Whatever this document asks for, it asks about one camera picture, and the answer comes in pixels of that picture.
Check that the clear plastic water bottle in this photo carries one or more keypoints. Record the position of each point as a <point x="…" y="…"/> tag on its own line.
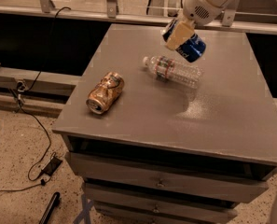
<point x="170" y="69"/>

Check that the grey drawer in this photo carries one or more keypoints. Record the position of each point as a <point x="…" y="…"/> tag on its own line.
<point x="221" y="187"/>
<point x="152" y="202"/>
<point x="113" y="211"/>

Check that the grey drawer cabinet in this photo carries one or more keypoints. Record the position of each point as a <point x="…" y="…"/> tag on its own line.
<point x="227" y="126"/>

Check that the crushed gold soda can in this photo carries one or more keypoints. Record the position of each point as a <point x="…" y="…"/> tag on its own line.
<point x="105" y="93"/>

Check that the black power adapter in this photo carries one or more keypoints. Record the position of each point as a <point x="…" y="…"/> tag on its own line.
<point x="51" y="166"/>

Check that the metal rail bracket right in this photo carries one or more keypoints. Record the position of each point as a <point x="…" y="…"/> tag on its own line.
<point x="229" y="13"/>

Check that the blue pepsi can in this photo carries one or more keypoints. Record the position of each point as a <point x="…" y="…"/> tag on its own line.
<point x="192" y="49"/>

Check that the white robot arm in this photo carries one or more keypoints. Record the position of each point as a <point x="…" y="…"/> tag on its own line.
<point x="252" y="24"/>

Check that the grey upper drawer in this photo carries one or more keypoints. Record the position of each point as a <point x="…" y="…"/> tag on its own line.
<point x="221" y="187"/>

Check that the grey middle drawer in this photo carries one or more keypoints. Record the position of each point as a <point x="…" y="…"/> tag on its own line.
<point x="152" y="202"/>

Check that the grey lower drawer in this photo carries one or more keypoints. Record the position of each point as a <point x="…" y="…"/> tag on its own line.
<point x="113" y="211"/>

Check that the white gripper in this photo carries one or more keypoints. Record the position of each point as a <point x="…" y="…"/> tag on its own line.
<point x="196" y="10"/>

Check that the black bar on floor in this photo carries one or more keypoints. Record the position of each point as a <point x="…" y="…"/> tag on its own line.
<point x="53" y="203"/>

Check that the metal rail bracket middle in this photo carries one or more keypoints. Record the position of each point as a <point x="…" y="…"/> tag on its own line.
<point x="112" y="8"/>

